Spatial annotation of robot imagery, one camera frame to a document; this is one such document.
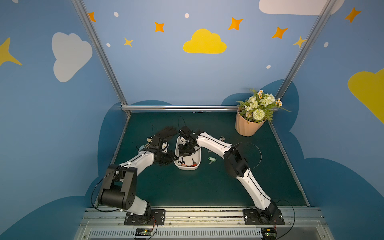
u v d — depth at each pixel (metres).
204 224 0.73
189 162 0.93
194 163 0.93
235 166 0.62
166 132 1.05
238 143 0.62
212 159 0.95
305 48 0.84
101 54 0.85
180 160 0.95
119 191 0.44
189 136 0.76
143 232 0.72
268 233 0.73
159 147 0.74
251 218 0.74
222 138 1.07
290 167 0.97
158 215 0.75
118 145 1.07
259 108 0.86
